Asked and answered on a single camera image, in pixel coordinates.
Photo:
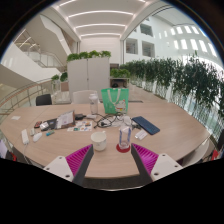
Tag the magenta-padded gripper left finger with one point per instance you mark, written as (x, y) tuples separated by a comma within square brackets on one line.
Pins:
[(76, 159)]

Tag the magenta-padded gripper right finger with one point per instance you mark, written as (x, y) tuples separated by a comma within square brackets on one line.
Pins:
[(146, 157)]

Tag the clear plastic bottle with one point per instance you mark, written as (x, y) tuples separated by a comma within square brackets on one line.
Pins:
[(124, 140)]

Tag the small white packet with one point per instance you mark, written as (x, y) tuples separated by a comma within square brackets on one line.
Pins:
[(141, 134)]

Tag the flat round red coaster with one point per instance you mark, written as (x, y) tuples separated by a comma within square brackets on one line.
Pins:
[(123, 150)]

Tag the white ceramic mug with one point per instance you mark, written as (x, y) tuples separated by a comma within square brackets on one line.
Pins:
[(98, 142)]

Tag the dark blue keyboard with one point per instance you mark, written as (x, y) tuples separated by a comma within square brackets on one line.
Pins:
[(146, 125)]

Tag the colourful sticker sheet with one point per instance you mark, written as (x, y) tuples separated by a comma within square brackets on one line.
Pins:
[(80, 126)]

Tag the small teal item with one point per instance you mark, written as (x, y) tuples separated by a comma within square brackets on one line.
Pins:
[(50, 133)]

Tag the white booklet on brown stand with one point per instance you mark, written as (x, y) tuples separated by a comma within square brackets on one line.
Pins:
[(65, 119)]

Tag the black charger block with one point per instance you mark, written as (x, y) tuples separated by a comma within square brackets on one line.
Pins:
[(80, 116)]

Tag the white computer mouse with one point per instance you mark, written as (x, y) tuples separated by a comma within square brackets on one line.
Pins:
[(37, 137)]

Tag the small white box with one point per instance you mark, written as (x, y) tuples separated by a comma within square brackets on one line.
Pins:
[(44, 126)]

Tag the clear tumbler with white lid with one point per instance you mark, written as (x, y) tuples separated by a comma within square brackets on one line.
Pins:
[(93, 106)]

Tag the white power strip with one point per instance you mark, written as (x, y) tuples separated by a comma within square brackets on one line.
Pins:
[(25, 136)]

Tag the green tote bag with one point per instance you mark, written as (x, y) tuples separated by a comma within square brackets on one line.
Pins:
[(115, 100)]

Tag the black chair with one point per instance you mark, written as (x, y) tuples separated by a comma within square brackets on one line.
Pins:
[(44, 99)]

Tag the white paper sheet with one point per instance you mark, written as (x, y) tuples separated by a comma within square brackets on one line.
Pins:
[(15, 117)]

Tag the white cabinet topped with plants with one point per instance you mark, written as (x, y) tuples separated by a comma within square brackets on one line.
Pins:
[(88, 78)]

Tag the small potted plants by railing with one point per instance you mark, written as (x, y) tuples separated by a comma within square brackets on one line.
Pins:
[(63, 76)]

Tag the wooden planter with green plants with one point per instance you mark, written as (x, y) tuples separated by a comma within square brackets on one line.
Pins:
[(120, 73)]

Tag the row of green potted trees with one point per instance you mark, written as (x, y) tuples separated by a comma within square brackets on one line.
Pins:
[(186, 78)]

